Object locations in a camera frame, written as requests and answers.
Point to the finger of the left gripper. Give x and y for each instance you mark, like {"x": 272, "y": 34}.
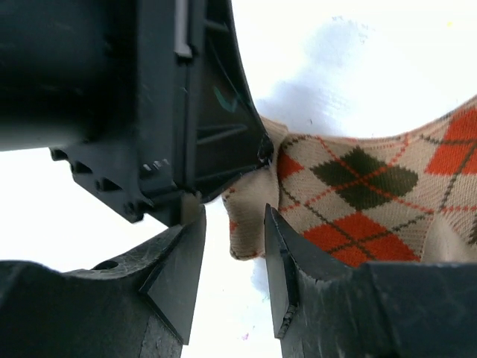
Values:
{"x": 231, "y": 139}

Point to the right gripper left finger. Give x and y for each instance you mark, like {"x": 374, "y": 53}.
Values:
{"x": 140, "y": 303}

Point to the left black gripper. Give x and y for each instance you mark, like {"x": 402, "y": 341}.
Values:
{"x": 99, "y": 84}

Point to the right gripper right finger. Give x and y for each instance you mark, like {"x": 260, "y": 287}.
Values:
{"x": 305, "y": 320}

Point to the tan argyle sock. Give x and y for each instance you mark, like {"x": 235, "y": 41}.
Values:
{"x": 410, "y": 197}

